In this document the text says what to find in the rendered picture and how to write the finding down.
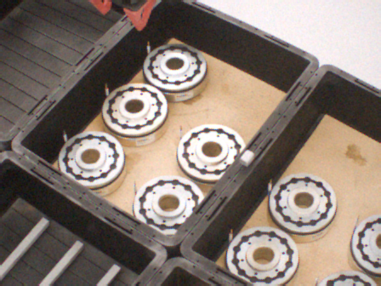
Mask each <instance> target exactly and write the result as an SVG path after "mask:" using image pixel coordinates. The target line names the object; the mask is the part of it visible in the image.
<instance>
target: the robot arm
mask: <svg viewBox="0 0 381 286"><path fill-rule="evenodd" d="M89 1H90V2H91V3H92V4H93V5H94V6H95V7H96V8H97V9H98V10H99V11H100V12H101V13H102V14H106V13H107V12H109V10H110V9H111V3H114V4H117V5H119V6H122V7H123V10H124V12H125V14H127V16H128V18H129V19H130V20H131V21H132V23H133V24H134V26H135V27H136V29H137V30H138V31H141V30H142V29H143V28H144V27H145V26H146V24H147V21H148V19H149V16H150V14H151V10H152V8H153V6H154V4H155V3H156V1H157V0H105V2H104V4H103V3H102V2H101V1H100V0H89ZM142 11H143V17H142V19H141V18H140V14H141V13H142Z"/></svg>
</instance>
